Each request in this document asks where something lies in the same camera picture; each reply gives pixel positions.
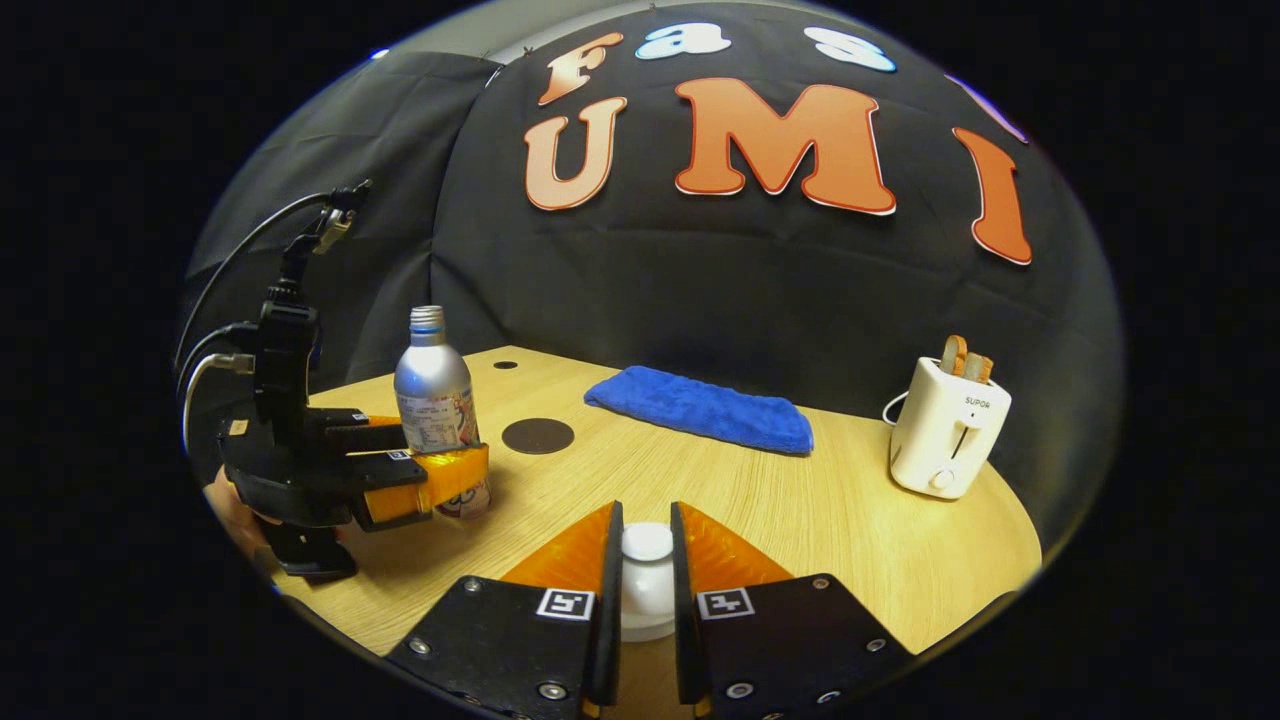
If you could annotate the white toaster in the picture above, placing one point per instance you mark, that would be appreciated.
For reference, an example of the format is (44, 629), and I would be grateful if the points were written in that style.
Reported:
(945, 435)

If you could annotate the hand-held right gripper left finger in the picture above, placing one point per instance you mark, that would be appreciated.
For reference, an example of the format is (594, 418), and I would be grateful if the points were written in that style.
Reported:
(612, 600)

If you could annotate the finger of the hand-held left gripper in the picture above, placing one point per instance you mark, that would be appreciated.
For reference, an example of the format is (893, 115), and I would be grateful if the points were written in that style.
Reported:
(375, 438)
(390, 485)

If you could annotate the black backdrop cloth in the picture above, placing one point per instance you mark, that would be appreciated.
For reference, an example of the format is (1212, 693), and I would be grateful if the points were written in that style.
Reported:
(750, 290)

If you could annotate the blue towel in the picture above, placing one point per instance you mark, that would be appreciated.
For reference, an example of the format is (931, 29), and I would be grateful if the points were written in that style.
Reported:
(700, 410)

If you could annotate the silver water bottle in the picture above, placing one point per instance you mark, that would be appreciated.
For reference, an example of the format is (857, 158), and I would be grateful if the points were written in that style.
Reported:
(435, 380)

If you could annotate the plain dark backdrop cloth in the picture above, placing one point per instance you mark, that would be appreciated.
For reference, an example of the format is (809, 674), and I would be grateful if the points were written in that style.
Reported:
(360, 130)

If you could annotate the toast slice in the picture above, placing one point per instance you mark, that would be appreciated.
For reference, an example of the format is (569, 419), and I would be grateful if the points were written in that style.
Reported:
(978, 368)
(954, 355)

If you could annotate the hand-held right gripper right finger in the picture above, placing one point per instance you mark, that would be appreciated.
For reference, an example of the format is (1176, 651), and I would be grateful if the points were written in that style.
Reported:
(683, 610)

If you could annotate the dark round coaster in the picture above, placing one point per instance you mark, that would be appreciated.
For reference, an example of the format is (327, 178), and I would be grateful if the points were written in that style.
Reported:
(538, 436)

